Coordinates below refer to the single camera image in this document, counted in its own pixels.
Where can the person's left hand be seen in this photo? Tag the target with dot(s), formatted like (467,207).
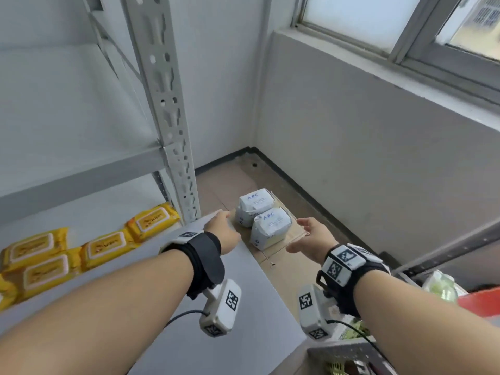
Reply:
(224,234)

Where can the person's right hand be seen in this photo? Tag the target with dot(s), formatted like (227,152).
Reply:
(318,242)

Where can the white metal shelf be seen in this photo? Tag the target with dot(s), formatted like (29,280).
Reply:
(78,113)

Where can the person's left forearm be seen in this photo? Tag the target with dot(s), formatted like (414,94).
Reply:
(90,316)

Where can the white marker plate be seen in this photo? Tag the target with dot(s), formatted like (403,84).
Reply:
(183,238)
(343,261)

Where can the white rectangular board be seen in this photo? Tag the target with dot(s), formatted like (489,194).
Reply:
(254,308)

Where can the green mesh bag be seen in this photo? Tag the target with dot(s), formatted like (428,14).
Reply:
(353,331)

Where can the pale green plastic bag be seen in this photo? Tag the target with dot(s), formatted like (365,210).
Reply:
(439,287)

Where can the grey metal rack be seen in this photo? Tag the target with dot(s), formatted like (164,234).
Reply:
(449,249)

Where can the red plastic container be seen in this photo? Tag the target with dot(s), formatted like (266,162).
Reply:
(480,302)

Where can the frosted glass window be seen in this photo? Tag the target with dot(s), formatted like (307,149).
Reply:
(371,15)

